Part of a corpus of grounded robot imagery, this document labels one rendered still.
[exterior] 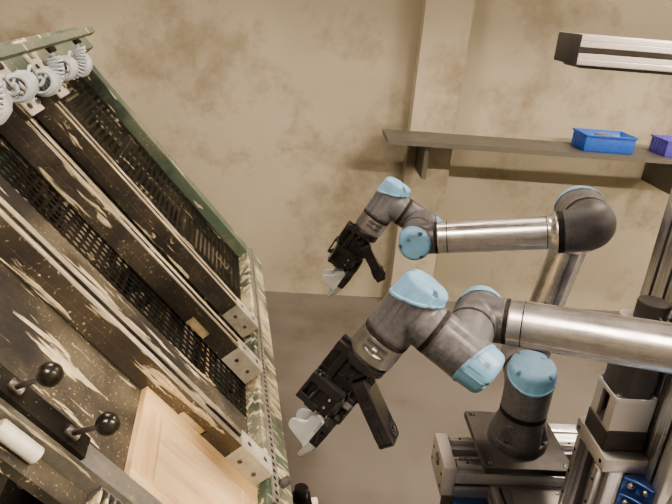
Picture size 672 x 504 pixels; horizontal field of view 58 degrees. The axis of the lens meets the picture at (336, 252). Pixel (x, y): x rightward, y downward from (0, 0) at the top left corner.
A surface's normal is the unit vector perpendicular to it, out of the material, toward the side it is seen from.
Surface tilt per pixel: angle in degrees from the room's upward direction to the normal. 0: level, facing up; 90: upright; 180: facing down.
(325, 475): 0
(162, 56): 90
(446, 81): 90
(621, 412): 90
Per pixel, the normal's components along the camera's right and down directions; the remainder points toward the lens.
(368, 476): 0.07, -0.92
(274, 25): 0.03, 0.38
